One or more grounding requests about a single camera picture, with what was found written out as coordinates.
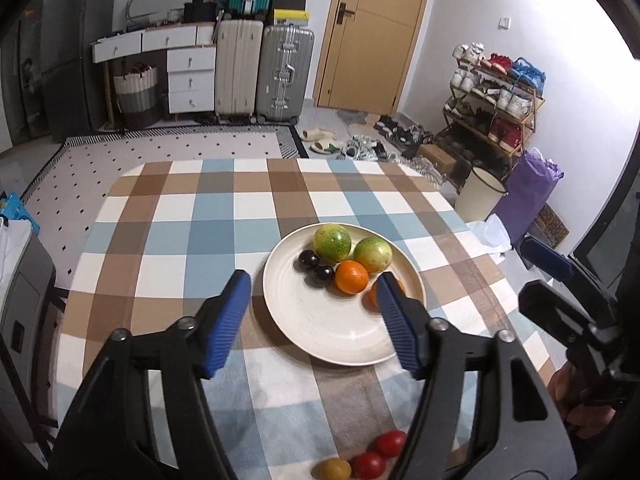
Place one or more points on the beige suitcase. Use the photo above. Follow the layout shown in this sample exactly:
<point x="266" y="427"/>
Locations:
<point x="239" y="70"/>

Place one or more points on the purple bag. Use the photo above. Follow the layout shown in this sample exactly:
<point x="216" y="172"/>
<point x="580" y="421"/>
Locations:
<point x="527" y="195"/>

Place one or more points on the cream round plate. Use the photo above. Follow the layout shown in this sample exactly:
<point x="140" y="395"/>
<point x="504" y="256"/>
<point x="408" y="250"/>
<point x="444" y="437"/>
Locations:
<point x="320" y="325"/>

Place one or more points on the grey appliance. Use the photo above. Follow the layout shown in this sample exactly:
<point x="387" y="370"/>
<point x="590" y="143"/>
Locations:
<point x="25" y="300"/>

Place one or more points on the person's right hand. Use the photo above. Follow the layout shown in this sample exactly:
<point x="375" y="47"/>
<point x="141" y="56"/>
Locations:
<point x="580" y="420"/>

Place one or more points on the wooden shoe rack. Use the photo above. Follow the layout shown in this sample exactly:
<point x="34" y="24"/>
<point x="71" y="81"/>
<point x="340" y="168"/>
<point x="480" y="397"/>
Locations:
<point x="495" y="110"/>

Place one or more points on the wooden door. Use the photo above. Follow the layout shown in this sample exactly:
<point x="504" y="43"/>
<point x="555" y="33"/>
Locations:
<point x="375" y="35"/>

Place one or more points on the red tomato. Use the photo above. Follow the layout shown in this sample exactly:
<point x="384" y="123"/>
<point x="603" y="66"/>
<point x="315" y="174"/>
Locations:
<point x="369" y="465"/>
<point x="391" y="443"/>

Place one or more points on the yellow black box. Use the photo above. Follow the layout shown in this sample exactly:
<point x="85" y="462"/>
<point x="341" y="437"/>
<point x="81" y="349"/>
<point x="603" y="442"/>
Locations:
<point x="289" y="16"/>

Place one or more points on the silver suitcase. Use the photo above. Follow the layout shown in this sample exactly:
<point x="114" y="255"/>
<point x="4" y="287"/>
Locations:
<point x="284" y="72"/>

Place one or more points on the white light switch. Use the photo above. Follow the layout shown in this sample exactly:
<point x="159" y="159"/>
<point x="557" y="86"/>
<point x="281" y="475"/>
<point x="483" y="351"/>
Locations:
<point x="505" y="22"/>

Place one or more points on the white drawer cabinet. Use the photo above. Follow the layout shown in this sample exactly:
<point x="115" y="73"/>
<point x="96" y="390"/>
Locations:
<point x="191" y="80"/>

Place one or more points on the dark purple plum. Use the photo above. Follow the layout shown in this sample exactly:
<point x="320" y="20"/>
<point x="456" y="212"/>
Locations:
<point x="309" y="260"/>
<point x="322" y="275"/>

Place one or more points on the white paper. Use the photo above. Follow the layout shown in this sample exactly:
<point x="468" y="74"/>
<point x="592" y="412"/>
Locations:
<point x="495" y="235"/>

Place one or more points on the orange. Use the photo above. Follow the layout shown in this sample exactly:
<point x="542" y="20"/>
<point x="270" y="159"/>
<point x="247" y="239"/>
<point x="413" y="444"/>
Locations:
<point x="351" y="277"/>
<point x="374" y="296"/>

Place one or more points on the curved metal frame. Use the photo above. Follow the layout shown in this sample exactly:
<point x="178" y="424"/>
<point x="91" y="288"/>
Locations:
<point x="131" y="2"/>

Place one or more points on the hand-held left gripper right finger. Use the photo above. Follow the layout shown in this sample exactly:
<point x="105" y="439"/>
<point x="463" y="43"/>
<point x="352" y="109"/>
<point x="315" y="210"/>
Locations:
<point x="397" y="320"/>

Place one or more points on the woven laundry basket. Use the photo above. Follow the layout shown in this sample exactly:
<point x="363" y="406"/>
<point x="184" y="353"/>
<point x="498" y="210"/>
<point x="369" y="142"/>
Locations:
<point x="135" y="95"/>

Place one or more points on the black bag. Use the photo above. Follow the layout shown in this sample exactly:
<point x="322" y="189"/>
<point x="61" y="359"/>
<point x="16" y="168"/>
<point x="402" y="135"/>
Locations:
<point x="205" y="0"/>

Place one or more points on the grey refrigerator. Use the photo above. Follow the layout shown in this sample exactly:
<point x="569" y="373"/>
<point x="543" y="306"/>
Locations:
<point x="65" y="60"/>

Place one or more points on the blue plastic item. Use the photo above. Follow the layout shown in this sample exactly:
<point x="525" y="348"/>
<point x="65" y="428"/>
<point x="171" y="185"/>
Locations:
<point x="15" y="207"/>

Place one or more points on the green guava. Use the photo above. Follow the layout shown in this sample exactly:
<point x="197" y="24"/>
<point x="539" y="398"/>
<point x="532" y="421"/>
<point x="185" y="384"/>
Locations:
<point x="331" y="242"/>
<point x="372" y="255"/>

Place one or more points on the small yellow fruit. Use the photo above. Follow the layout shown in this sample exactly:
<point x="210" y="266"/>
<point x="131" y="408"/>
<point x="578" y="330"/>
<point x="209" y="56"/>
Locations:
<point x="331" y="469"/>

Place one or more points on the pile of shoes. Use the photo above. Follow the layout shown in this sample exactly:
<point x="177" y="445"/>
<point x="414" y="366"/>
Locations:
<point x="400" y="137"/>

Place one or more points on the beige slipper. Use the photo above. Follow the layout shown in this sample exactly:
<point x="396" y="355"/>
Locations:
<point x="317" y="134"/>
<point x="326" y="148"/>

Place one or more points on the grey floor mat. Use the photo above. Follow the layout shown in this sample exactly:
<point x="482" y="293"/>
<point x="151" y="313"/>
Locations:
<point x="352" y="117"/>

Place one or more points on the white waste bin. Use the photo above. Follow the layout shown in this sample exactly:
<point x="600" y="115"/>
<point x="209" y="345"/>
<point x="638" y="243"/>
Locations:
<point x="480" y="195"/>

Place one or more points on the white desk with drawers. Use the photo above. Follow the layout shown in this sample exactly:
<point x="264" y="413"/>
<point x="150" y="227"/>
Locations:
<point x="160" y="40"/>

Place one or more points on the dotted floor rug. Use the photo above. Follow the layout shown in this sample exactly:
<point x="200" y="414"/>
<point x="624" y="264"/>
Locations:
<point x="150" y="150"/>

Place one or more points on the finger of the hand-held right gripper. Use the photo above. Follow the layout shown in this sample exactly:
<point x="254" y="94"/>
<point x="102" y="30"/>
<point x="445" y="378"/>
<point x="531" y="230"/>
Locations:
<point x="555" y="310"/>
<point x="547" y="262"/>

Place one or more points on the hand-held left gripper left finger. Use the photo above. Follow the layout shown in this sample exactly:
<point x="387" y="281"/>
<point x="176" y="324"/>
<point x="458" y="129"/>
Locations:
<point x="227" y="320"/>

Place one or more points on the small cardboard box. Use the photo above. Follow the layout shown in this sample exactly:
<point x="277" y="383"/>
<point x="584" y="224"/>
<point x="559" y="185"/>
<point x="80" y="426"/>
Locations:
<point x="437" y="157"/>

